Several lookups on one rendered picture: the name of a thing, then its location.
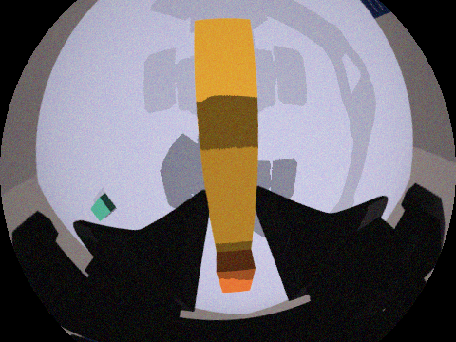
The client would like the orange long bar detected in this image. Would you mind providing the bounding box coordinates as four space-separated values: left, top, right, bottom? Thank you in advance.
194 18 258 293

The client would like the green rectangular block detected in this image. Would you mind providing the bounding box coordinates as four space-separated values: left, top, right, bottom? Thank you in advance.
90 193 115 221

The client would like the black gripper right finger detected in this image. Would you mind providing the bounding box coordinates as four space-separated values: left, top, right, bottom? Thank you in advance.
255 186 389 301

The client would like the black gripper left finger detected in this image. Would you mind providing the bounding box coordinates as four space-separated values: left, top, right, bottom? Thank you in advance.
73 190 209 312

